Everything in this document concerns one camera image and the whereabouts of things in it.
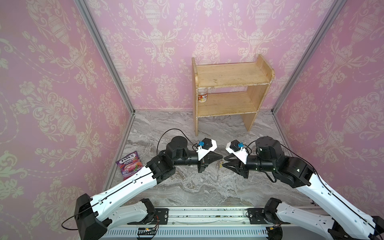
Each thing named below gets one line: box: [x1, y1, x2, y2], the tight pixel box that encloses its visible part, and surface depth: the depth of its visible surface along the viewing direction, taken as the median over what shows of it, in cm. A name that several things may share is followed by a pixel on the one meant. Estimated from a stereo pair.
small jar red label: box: [198, 87, 208, 103], surface depth 95 cm
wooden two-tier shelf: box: [191, 54, 275, 136], surface depth 85 cm
